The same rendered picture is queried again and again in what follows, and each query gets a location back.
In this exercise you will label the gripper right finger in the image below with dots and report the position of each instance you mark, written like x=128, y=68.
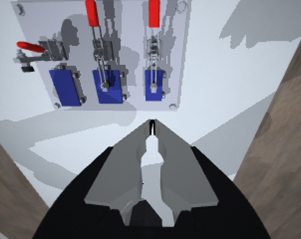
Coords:
x=190, y=181

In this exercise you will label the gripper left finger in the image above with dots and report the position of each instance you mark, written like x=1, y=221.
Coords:
x=112, y=181

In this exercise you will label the grey toggle clamp with red handle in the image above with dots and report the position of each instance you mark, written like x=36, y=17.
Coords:
x=103, y=50
x=154, y=48
x=54, y=51

